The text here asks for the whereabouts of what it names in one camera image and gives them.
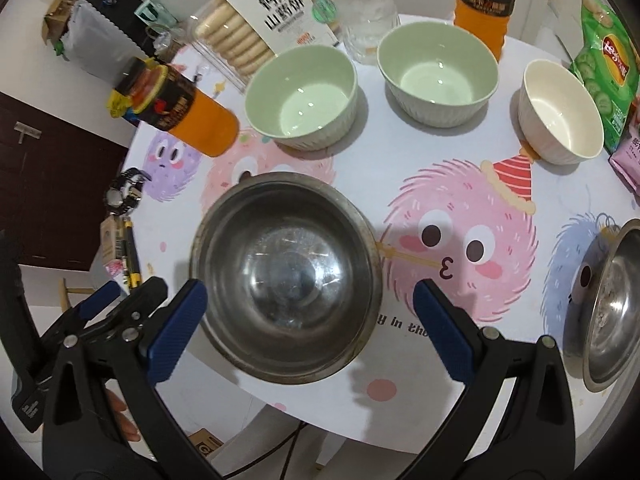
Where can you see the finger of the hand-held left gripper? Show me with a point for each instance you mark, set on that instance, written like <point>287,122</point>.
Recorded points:
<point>100,300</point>
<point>150,292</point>

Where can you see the person's left hand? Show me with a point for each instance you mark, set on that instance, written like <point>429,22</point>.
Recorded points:
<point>120,412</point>

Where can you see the clear biscuit box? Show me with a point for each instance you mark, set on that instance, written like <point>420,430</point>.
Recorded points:
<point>280,15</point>

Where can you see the dark wooden cabinet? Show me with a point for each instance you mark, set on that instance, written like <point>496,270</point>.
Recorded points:
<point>50,185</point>

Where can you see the deep stainless steel bowl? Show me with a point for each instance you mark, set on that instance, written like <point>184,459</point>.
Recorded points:
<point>285,270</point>

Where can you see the clear glass cup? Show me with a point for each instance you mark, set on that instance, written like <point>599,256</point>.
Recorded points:
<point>365,15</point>

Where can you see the black yellow pen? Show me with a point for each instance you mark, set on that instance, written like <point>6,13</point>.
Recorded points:
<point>123,255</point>
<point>134,260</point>

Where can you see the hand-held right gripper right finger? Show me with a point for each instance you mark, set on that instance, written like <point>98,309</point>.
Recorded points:
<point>442,330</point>

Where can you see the shallow stainless steel bowl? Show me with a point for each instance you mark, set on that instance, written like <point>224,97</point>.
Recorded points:
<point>615,300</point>

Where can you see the small cardboard box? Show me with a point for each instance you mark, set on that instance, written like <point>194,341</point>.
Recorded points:
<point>205,444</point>

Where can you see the pink snack bag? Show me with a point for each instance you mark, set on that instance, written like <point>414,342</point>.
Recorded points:
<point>630,160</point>

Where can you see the orange drink bottle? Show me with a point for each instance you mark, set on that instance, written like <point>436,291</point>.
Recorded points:
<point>482,25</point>

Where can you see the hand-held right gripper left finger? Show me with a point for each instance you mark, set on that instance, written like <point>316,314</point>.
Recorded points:
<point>172,335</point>

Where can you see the cartoon monster tablecloth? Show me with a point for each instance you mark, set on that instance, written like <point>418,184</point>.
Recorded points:
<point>370,160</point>

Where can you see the brown cardboard box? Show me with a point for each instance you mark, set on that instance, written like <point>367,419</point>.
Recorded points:
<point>57,10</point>

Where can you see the cream white bowl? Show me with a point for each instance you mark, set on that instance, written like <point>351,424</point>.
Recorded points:
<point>560,120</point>

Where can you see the wooden stool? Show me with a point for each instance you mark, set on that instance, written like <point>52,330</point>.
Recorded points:
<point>70,292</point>

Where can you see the small green box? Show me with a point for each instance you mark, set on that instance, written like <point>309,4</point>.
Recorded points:
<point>155,12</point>

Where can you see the green ribbed bowl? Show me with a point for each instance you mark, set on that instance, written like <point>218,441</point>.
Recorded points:
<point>435,75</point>
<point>300,105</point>

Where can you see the orange cap object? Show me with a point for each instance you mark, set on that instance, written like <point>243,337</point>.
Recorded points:
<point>200,125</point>

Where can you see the green chips bag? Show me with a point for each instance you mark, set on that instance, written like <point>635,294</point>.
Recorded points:
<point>607,70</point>

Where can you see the black wristwatch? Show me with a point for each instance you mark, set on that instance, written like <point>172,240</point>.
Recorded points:
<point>122,195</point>

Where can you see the brown paper tag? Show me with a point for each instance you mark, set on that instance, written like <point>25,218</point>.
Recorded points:
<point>110,242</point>

